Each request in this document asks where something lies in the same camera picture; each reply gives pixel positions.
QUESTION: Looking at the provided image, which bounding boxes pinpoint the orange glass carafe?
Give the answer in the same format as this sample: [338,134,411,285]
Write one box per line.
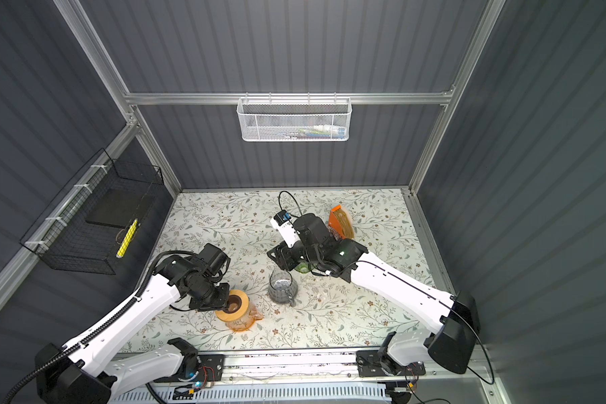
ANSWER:
[224,302,264,332]

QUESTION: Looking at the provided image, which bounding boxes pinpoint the wooden dripper ring stand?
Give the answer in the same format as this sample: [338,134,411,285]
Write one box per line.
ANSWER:
[215,290,250,323]

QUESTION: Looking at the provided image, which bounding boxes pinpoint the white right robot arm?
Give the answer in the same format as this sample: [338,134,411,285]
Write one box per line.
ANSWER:
[267,210,481,375]

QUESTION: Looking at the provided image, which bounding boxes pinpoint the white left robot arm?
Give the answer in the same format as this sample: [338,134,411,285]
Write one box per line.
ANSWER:
[35,243,231,403]

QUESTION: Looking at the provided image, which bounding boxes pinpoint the green glass dripper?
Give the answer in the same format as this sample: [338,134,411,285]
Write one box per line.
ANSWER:
[295,262,316,274]

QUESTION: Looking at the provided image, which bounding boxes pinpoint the orange coffee filter holder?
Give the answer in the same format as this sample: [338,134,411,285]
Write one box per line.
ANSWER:
[328,205,355,239]

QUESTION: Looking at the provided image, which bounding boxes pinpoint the grey glass carafe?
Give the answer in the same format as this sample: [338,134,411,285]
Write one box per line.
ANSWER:
[268,269,298,307]

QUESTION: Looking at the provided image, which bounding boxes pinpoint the floral table mat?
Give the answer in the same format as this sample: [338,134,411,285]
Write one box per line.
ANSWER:
[123,189,434,353]

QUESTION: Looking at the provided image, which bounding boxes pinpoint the yellow green striped stick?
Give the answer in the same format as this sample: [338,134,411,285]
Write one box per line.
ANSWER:
[115,219,139,259]

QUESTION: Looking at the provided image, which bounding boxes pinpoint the black flat box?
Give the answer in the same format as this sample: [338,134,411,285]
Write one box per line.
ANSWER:
[86,189,155,229]

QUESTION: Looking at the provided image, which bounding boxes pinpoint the markers in white basket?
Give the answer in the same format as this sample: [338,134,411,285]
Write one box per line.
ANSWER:
[281,125,348,141]

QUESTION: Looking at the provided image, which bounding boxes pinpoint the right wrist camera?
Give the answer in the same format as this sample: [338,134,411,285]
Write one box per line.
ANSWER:
[270,210,301,248]

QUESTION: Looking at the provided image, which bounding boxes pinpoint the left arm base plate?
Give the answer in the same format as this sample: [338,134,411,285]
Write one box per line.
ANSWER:
[168,355,226,382]

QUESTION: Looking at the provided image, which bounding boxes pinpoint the black wire basket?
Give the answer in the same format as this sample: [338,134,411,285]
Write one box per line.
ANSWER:
[20,153,165,275]

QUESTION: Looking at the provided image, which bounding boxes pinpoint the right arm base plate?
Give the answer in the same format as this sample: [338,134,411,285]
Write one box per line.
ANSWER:
[355,349,426,378]

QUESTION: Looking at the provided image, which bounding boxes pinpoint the white wire mesh basket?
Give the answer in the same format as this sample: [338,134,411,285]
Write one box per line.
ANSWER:
[237,98,353,142]

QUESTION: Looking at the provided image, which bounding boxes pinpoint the black corrugated cable hose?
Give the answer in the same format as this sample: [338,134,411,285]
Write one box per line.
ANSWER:
[0,249,198,404]

